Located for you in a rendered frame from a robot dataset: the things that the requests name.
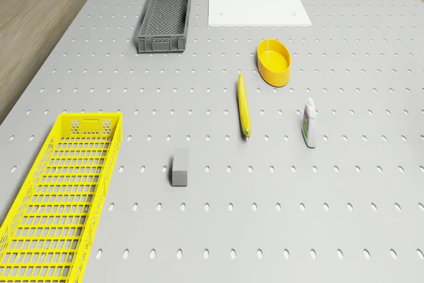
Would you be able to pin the grey cube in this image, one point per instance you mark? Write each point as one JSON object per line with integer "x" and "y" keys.
{"x": 180, "y": 173}

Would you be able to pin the yellow basket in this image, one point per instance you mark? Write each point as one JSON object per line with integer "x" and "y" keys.
{"x": 86, "y": 124}

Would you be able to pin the dark grey basket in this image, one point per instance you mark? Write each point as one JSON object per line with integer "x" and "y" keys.
{"x": 161, "y": 44}

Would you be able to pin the yellow bowl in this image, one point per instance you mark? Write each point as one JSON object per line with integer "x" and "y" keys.
{"x": 275, "y": 76}

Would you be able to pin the small white bottle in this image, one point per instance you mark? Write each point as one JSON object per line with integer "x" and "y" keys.
{"x": 309, "y": 127}

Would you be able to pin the banana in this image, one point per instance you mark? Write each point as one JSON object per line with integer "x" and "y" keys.
{"x": 244, "y": 107}

